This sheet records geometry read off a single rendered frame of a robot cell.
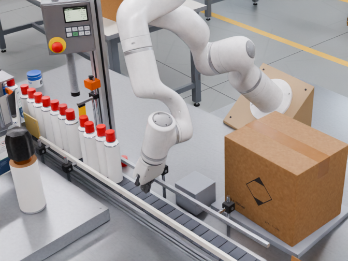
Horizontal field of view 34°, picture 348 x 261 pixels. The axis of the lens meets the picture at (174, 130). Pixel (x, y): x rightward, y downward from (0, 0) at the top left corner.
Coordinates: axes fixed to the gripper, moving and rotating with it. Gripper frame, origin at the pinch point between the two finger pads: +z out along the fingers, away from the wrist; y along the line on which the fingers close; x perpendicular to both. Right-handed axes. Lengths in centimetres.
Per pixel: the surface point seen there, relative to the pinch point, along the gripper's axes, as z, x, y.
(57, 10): -33, -58, -3
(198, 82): 121, -114, -174
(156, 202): 4.9, 4.9, -1.7
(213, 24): 177, -210, -309
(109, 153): -1.0, -17.7, 1.8
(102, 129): -5.7, -24.6, 0.0
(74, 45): -21, -51, -6
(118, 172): 6.5, -13.5, -0.4
